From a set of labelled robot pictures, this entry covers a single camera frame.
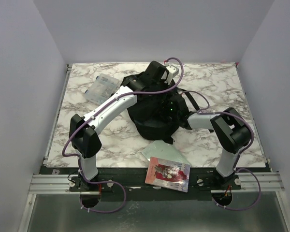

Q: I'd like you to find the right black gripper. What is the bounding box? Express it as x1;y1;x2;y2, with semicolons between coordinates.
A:
150;97;180;123

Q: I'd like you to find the thin booklet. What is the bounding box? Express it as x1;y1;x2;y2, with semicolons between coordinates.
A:
145;157;191;193

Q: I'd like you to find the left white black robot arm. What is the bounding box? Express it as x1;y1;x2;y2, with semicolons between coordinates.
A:
66;60;184;191

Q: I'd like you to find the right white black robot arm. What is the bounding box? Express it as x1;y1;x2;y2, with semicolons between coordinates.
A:
162;94;254;189

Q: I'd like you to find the aluminium extrusion rail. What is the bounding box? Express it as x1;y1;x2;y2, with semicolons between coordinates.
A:
29;171;285;195

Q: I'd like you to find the black student backpack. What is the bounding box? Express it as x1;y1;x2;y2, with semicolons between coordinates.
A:
120;71;215;145

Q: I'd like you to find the clear plastic storage box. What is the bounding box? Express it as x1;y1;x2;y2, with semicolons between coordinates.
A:
84;73;119;105

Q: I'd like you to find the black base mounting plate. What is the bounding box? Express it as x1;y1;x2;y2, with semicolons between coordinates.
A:
38;166;242;201

